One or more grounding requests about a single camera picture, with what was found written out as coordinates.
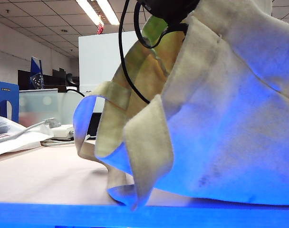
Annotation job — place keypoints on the white power strip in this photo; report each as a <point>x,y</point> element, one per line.
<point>63,131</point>

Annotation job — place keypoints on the frosted glass partition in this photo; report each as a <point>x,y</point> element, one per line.
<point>40,107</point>

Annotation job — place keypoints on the ceiling light panel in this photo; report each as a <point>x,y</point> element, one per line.
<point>88,12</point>
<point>108,12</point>

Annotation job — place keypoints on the red hanging ornament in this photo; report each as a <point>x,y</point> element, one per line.
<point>100,28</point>

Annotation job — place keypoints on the blue metal bookend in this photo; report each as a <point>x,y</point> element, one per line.
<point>4,95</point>

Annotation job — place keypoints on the cream canvas tote bag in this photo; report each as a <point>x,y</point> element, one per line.
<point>230,118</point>

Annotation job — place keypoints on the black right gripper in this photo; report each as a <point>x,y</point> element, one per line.
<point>168,9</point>

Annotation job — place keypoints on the blue foreground bar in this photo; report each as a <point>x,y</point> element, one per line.
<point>63,216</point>

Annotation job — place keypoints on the grey power plug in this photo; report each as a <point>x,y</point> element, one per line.
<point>54,123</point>

